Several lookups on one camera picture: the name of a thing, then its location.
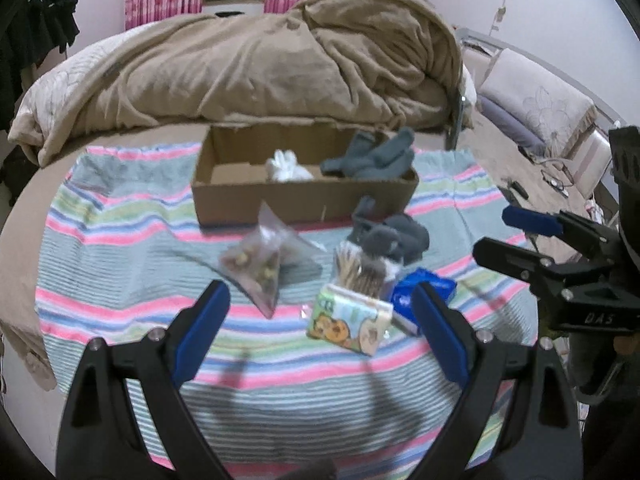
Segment blue tissue pack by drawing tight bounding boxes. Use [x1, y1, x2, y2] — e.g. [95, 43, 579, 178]
[388, 268, 459, 337]

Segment brown cardboard box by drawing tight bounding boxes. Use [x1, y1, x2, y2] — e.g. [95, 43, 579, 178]
[191, 122, 419, 228]

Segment striped colourful towel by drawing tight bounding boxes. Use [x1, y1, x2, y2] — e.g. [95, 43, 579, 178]
[35, 143, 538, 479]

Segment dark hanging clothes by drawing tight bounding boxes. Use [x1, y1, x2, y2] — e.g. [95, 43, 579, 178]
[1, 0, 79, 131]

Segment grey blue pillow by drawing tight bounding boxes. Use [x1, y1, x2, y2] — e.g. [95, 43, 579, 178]
[478, 96, 546, 156]

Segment bag of cotton swabs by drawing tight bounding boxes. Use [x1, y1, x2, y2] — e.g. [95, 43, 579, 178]
[331, 240, 402, 300]

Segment beige embroidered pillow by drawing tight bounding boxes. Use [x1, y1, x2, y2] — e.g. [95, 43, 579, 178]
[480, 49, 597, 154]

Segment clear bag of snacks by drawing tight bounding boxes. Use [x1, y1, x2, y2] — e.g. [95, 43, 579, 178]
[218, 202, 326, 318]

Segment tan fleece blanket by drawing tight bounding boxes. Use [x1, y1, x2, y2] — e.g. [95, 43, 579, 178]
[6, 0, 474, 167]

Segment dark grey socks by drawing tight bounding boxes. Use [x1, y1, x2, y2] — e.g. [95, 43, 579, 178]
[347, 196, 430, 266]

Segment green cartoon tissue pack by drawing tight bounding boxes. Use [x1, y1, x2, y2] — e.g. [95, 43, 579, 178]
[307, 284, 393, 356]

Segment white socks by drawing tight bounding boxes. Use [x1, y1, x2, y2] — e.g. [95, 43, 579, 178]
[265, 150, 314, 182]

